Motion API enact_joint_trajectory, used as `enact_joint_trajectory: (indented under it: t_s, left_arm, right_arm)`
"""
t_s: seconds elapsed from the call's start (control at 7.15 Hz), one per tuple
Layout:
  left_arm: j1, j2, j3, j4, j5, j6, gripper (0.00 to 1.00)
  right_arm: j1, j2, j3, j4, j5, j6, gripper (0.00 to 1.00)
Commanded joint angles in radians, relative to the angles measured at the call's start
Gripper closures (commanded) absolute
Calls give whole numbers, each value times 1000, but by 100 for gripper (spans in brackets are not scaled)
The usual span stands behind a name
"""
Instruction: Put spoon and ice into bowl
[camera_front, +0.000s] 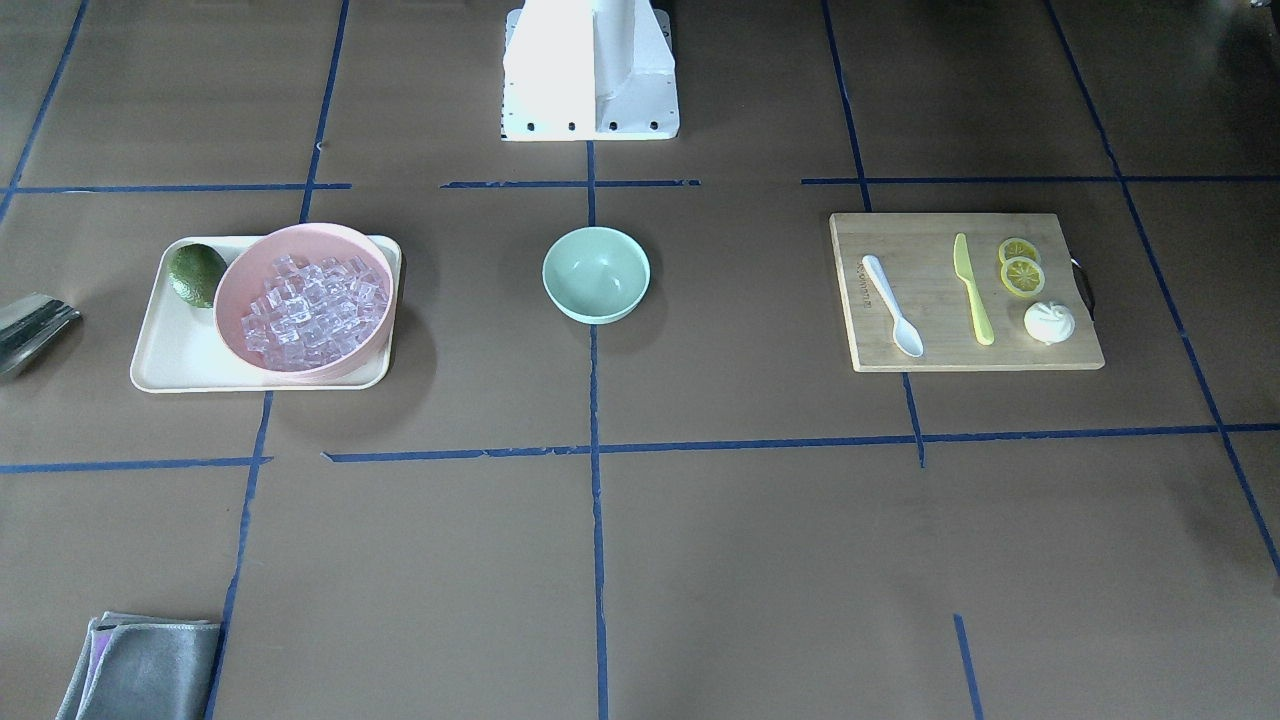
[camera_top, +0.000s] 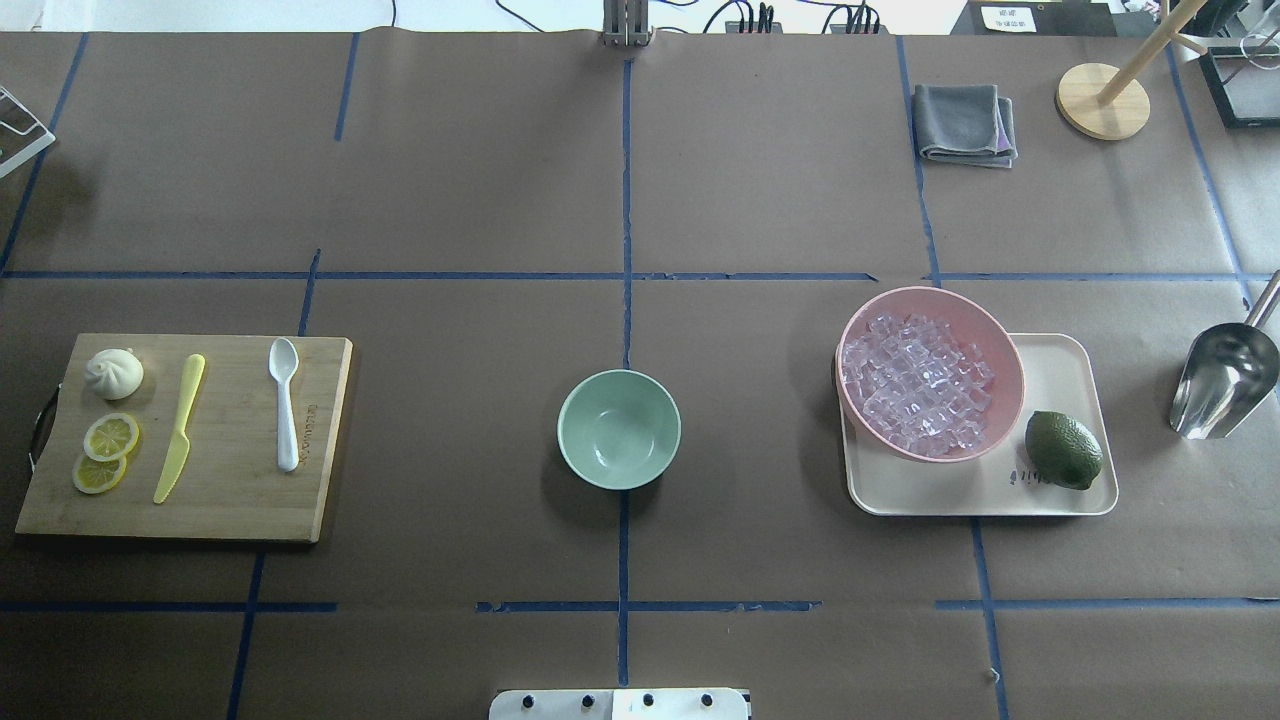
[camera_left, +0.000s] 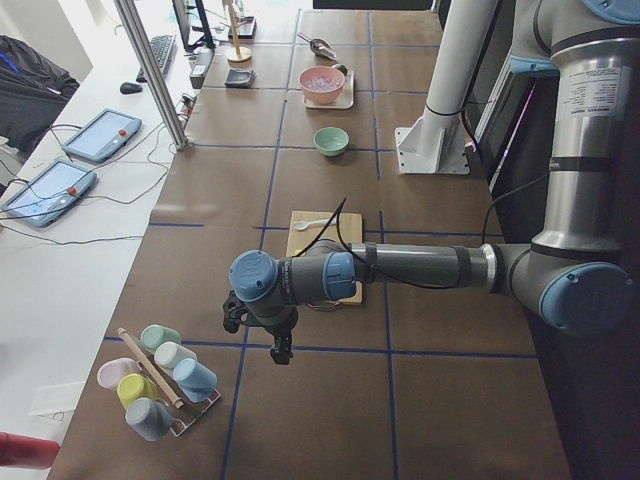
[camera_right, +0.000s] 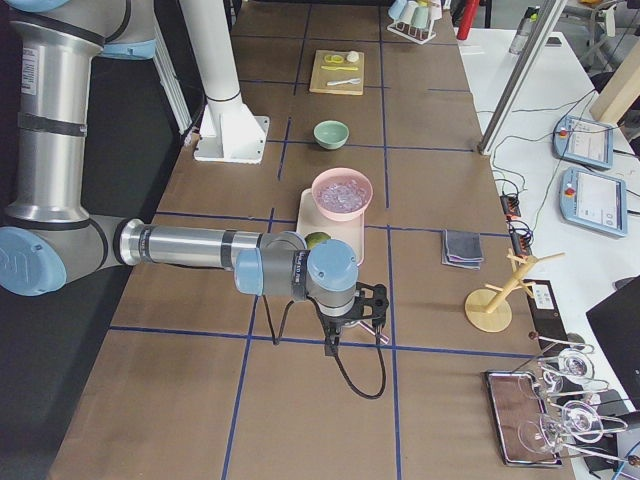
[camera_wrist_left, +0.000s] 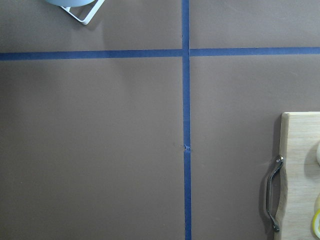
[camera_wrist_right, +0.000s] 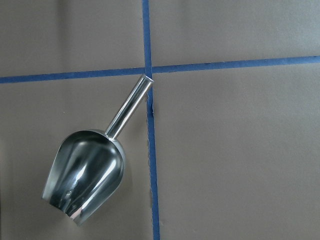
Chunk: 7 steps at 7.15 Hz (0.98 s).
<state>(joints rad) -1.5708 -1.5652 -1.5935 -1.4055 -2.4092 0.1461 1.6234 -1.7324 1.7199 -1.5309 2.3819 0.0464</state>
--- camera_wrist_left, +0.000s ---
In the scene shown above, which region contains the bamboo cutting board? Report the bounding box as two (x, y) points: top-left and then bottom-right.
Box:
(274, 111), (320, 240)

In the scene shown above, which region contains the white wire rack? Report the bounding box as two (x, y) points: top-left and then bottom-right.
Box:
(59, 0), (105, 26)

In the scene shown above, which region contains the white steamed bun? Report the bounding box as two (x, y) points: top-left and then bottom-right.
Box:
(316, 143), (320, 165)

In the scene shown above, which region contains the metal cutting board handle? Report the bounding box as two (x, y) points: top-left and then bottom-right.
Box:
(265, 154), (284, 233)

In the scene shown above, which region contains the lower lemon slice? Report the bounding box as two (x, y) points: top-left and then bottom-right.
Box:
(311, 209), (320, 239)

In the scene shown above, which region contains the light blue bowl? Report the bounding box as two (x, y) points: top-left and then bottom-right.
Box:
(45, 0), (95, 8)

